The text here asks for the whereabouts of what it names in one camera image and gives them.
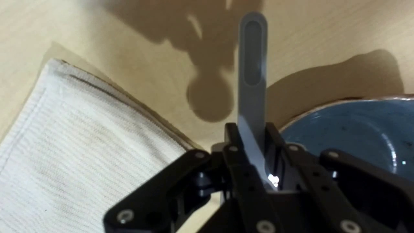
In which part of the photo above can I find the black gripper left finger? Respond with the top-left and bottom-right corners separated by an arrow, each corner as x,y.
103,121 -> 277,233

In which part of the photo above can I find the blue speckled bowl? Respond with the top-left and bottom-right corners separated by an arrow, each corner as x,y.
279,96 -> 414,184

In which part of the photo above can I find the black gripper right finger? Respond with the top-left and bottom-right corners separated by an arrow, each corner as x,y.
263,121 -> 414,233

